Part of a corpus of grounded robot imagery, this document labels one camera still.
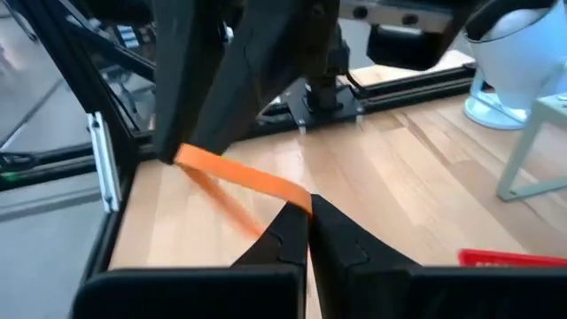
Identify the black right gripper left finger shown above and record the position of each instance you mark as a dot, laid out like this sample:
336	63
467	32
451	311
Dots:
290	243

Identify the orange rubber band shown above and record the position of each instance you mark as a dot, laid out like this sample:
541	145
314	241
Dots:
248	175

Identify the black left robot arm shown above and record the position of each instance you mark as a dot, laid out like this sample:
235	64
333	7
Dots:
325	88

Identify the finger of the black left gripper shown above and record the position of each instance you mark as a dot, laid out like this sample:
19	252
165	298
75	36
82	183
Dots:
181	80
266	57

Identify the red plastic basket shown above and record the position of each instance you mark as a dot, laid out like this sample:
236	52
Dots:
509	258

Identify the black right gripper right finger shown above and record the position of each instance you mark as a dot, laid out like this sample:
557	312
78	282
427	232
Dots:
341	252

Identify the silver aluminium rail bracket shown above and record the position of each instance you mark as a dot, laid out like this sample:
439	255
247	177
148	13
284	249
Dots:
104	159

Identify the pale green mesh shelf riser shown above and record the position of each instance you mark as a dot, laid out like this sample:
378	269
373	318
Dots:
522	155

